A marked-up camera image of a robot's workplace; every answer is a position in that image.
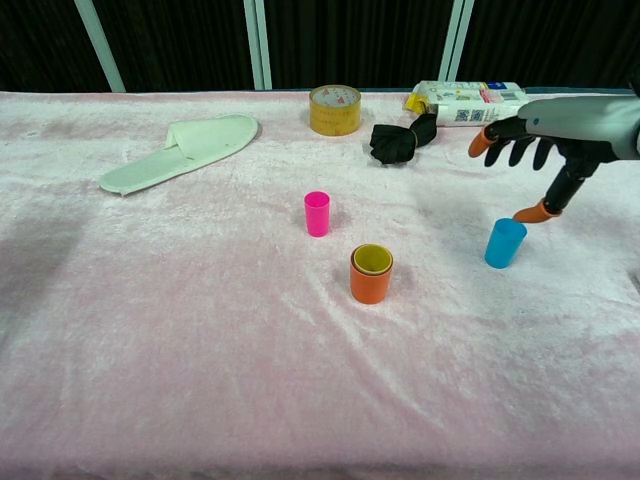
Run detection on right robot hand, orange fingertips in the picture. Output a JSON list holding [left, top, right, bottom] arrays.
[[468, 94, 640, 225]]

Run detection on light blue plastic cup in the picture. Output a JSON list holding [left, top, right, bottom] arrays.
[[483, 217, 529, 270]]

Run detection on yellow plastic cup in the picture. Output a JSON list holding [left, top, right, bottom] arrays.
[[353, 243, 394, 276]]

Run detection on pink plastic cup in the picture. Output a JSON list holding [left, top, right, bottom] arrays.
[[303, 190, 332, 238]]

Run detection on teal padded table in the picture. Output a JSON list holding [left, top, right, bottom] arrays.
[[522, 86, 634, 96]]

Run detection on white tissue pack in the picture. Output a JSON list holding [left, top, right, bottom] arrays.
[[403, 79, 531, 128]]

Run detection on black knotted cloth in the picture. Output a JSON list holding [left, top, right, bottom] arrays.
[[368, 112, 439, 166]]

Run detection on yellow packing tape roll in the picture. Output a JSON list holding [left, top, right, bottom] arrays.
[[308, 84, 362, 137]]

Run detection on orange plastic cup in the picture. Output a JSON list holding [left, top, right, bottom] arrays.
[[349, 244, 395, 305]]

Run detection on pink plush table cloth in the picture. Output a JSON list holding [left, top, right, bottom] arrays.
[[0, 89, 640, 480]]

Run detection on white disposable slipper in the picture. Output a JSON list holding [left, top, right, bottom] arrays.
[[98, 113, 260, 198]]

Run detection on white partition post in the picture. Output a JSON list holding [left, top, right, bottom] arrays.
[[438, 0, 475, 84], [73, 0, 126, 94], [243, 0, 274, 91]]

